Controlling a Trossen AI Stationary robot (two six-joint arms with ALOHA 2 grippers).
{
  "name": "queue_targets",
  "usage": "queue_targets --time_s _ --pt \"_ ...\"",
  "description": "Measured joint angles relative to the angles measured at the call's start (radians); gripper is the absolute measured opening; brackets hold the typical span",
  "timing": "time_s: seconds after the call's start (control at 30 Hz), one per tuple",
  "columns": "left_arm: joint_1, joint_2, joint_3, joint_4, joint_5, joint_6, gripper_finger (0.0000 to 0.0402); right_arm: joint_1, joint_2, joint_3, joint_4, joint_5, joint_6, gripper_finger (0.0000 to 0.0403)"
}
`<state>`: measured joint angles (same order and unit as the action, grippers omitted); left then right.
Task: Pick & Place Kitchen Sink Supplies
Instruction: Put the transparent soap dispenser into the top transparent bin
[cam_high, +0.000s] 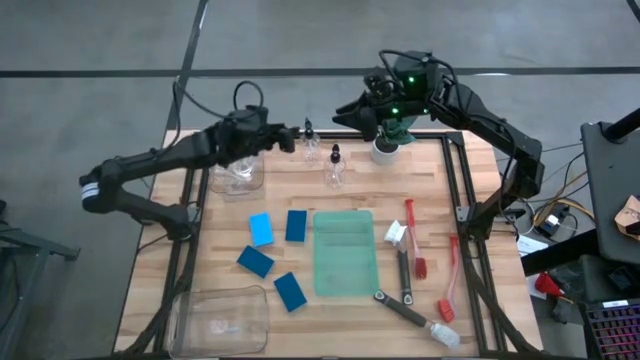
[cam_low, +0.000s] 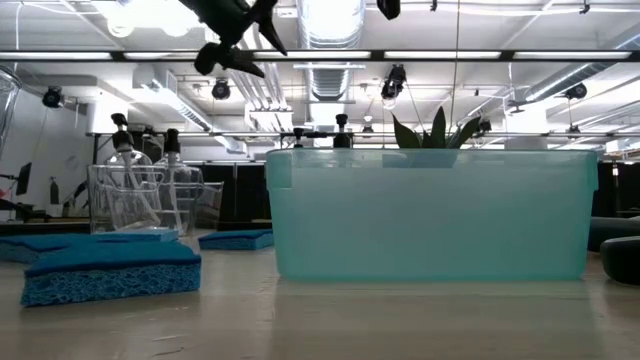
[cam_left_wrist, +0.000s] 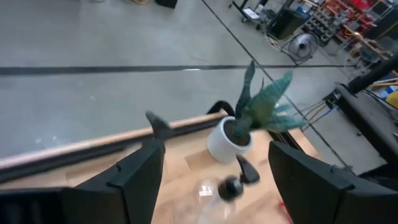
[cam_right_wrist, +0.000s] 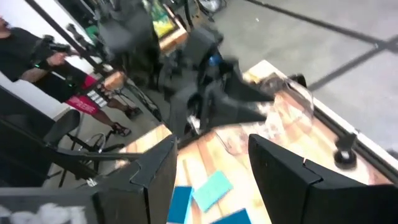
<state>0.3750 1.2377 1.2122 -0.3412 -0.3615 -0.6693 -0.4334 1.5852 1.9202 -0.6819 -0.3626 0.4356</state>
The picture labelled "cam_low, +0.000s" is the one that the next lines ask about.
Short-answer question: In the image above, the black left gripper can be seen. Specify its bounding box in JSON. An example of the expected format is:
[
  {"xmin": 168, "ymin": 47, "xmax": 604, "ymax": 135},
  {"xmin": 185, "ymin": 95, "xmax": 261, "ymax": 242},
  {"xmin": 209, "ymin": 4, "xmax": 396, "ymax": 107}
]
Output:
[{"xmin": 179, "ymin": 0, "xmax": 289, "ymax": 79}]

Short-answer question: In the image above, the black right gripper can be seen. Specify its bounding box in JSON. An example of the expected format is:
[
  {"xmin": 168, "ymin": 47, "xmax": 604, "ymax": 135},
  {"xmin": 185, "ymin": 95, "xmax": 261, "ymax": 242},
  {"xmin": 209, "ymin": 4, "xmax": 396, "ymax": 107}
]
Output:
[{"xmin": 376, "ymin": 0, "xmax": 402, "ymax": 21}]

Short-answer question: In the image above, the light blue sponge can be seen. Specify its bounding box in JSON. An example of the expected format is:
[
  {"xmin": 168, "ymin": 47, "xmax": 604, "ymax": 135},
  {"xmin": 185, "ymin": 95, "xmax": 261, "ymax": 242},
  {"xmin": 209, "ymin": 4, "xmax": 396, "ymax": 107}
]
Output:
[{"xmin": 94, "ymin": 228, "xmax": 180, "ymax": 245}]

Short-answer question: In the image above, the dark blue sponge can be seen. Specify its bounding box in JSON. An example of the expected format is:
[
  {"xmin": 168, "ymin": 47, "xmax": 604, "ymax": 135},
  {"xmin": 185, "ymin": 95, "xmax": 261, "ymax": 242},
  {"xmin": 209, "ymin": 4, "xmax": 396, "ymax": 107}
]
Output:
[
  {"xmin": 19, "ymin": 241, "xmax": 203, "ymax": 308},
  {"xmin": 0, "ymin": 233, "xmax": 101, "ymax": 265},
  {"xmin": 197, "ymin": 228, "xmax": 275, "ymax": 252}
]

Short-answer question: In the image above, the green snake plant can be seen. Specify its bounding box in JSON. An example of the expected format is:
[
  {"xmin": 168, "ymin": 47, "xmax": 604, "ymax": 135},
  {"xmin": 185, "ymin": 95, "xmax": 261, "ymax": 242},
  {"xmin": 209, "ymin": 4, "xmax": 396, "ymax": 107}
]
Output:
[{"xmin": 391, "ymin": 105, "xmax": 482, "ymax": 150}]

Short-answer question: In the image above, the white round plant pot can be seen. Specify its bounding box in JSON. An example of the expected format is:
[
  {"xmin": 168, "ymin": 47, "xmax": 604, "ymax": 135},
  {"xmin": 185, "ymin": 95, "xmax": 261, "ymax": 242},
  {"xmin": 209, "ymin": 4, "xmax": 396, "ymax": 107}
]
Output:
[{"xmin": 382, "ymin": 148, "xmax": 460, "ymax": 170}]

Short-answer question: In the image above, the small clear plastic bin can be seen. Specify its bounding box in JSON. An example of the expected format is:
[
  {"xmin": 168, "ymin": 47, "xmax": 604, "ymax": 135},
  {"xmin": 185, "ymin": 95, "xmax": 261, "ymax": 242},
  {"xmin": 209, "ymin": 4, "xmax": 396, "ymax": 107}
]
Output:
[{"xmin": 87, "ymin": 164, "xmax": 225, "ymax": 237}]

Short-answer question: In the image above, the large clear plastic bin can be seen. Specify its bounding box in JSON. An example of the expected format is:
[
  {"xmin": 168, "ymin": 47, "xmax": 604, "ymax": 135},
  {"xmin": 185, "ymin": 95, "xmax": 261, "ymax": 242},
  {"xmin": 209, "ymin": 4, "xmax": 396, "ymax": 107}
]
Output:
[{"xmin": 0, "ymin": 66, "xmax": 24, "ymax": 159}]

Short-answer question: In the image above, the black background monitor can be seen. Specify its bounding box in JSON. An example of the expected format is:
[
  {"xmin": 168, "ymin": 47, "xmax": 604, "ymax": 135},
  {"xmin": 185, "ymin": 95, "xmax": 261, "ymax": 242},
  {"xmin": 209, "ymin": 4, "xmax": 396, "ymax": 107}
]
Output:
[{"xmin": 14, "ymin": 161, "xmax": 33, "ymax": 197}]

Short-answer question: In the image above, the black overhead frame beam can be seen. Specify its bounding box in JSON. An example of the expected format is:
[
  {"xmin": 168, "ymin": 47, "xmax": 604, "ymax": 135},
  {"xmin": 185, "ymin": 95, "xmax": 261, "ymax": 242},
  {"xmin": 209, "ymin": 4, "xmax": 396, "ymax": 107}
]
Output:
[{"xmin": 0, "ymin": 48, "xmax": 640, "ymax": 63}]

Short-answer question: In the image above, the silver ceiling air duct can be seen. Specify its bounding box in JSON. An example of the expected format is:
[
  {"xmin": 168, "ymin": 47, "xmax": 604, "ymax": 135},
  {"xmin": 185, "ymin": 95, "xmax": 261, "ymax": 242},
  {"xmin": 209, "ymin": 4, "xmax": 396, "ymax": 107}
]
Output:
[{"xmin": 295, "ymin": 0, "xmax": 367, "ymax": 101}]

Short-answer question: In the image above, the black hanging overhead camera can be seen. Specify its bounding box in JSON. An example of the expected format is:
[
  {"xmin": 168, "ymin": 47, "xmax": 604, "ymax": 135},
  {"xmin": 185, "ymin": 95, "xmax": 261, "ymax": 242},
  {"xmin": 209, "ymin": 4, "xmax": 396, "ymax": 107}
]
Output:
[{"xmin": 380, "ymin": 63, "xmax": 407, "ymax": 101}]

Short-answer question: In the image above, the black aluminium table frame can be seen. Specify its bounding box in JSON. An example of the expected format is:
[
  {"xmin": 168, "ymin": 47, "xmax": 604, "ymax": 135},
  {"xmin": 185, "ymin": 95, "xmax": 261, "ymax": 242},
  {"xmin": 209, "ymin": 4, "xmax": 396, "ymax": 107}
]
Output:
[{"xmin": 0, "ymin": 218, "xmax": 274, "ymax": 237}]

